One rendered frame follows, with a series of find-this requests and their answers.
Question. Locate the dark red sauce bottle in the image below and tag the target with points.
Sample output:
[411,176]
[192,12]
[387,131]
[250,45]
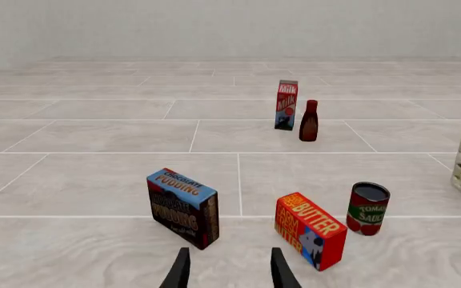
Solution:
[309,123]

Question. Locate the chocolate pudding box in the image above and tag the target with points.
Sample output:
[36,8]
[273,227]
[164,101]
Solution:
[182,210]

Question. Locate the red butter box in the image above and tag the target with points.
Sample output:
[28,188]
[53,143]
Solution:
[310,229]

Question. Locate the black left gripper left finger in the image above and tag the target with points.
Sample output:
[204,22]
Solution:
[179,274]

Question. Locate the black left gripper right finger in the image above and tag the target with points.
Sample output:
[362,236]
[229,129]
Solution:
[281,274]

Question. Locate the red milk carton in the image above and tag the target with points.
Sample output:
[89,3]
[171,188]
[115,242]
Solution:
[285,105]

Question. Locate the tomato sauce tin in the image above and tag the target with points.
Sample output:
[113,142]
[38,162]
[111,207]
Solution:
[367,210]

